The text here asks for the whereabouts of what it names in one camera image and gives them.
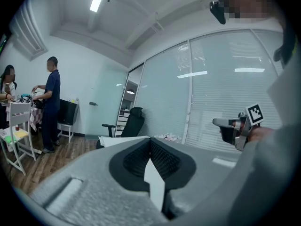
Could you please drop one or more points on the round pendant lamp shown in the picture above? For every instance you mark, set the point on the round pendant lamp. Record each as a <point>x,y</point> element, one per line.
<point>130,92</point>

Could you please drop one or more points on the yellow paper sheet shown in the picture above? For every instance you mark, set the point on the yellow paper sheet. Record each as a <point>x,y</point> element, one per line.
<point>21,134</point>

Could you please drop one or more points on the black mesh office chair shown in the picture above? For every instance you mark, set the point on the black mesh office chair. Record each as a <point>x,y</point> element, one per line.
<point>132,123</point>

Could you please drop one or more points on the black head-worn camera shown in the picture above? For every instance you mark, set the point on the black head-worn camera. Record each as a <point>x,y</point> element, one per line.
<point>217,12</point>

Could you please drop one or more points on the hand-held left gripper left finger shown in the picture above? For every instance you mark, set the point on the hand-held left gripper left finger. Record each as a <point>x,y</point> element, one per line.
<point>94,185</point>

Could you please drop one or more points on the checkered cloth table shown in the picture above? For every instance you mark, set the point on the checkered cloth table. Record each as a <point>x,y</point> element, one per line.
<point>35,116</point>

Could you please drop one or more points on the white shelf unit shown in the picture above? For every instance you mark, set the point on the white shelf unit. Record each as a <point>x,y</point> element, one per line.
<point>123,123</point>

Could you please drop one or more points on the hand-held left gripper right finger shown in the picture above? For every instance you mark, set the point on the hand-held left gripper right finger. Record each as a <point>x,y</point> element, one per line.
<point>200,185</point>

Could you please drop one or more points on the person's right forearm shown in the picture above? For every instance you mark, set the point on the person's right forearm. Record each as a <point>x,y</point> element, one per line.
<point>261,133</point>

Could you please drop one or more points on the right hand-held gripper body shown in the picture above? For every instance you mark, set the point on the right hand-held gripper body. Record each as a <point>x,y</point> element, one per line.
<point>254,114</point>

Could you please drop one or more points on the green paper sheet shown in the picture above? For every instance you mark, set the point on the green paper sheet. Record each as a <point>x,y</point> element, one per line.
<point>10,139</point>

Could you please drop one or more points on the pink flower bouquet in pot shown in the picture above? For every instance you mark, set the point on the pink flower bouquet in pot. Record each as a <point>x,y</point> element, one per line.
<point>167,137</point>

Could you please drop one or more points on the black cabinet box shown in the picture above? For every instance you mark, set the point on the black cabinet box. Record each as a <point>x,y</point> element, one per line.
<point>68,112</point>

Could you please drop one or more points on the person's head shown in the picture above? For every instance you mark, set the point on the person's head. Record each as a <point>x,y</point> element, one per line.
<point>249,1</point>

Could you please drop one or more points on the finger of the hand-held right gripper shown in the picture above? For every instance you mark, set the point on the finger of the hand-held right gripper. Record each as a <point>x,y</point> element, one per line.
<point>227,122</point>

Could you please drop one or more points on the white stool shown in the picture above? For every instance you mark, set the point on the white stool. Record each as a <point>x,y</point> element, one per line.
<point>65,128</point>

